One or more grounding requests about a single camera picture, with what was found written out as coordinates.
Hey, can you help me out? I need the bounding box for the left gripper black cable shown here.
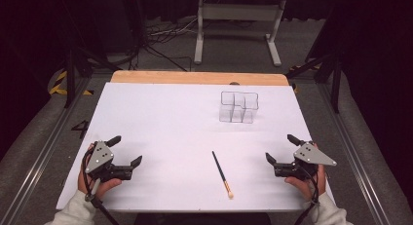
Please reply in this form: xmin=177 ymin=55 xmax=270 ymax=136
xmin=82 ymin=148 xmax=120 ymax=225

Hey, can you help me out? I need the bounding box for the black tripod stand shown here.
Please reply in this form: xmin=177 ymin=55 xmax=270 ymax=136
xmin=285 ymin=10 xmax=346 ymax=115
xmin=62 ymin=46 xmax=124 ymax=110

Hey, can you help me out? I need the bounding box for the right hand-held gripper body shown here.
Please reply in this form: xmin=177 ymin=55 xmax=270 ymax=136
xmin=273 ymin=140 xmax=338 ymax=181

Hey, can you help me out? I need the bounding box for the person's right hand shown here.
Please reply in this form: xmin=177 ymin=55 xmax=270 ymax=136
xmin=284 ymin=141 xmax=327 ymax=201

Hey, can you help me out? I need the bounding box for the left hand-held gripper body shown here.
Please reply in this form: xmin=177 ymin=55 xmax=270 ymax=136
xmin=85 ymin=140 xmax=134 ymax=183

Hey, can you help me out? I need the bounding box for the white board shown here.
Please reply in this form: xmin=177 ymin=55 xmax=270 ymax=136
xmin=56 ymin=82 xmax=338 ymax=213

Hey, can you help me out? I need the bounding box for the wooden table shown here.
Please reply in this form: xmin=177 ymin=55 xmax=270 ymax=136
xmin=110 ymin=70 xmax=290 ymax=88

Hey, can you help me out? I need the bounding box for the metal floor rail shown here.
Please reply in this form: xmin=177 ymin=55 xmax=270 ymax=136
xmin=316 ymin=82 xmax=394 ymax=225
xmin=0 ymin=77 xmax=93 ymax=225

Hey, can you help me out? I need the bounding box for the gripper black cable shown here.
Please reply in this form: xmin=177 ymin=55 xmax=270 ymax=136
xmin=82 ymin=148 xmax=120 ymax=225
xmin=293 ymin=165 xmax=321 ymax=225

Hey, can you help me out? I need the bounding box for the dark device with red light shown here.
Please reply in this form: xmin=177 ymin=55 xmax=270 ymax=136
xmin=121 ymin=0 xmax=144 ymax=55

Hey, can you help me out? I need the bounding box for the clear acrylic organizer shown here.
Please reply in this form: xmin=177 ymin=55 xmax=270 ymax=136
xmin=218 ymin=91 xmax=260 ymax=125

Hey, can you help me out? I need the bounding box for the person's left hand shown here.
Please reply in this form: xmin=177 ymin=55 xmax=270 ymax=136
xmin=77 ymin=143 xmax=123 ymax=201

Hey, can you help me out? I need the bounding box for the white metal stand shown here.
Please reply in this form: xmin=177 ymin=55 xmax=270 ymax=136
xmin=193 ymin=0 xmax=287 ymax=68

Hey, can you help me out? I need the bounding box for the yellow black floor tape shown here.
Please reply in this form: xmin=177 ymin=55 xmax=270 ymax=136
xmin=289 ymin=64 xmax=321 ymax=72
xmin=48 ymin=70 xmax=95 ymax=96

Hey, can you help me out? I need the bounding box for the bundle of floor cables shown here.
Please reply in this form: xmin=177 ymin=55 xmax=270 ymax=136
xmin=129 ymin=16 xmax=200 ymax=72

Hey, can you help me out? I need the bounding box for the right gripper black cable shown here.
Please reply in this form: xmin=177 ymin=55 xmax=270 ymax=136
xmin=293 ymin=165 xmax=321 ymax=225

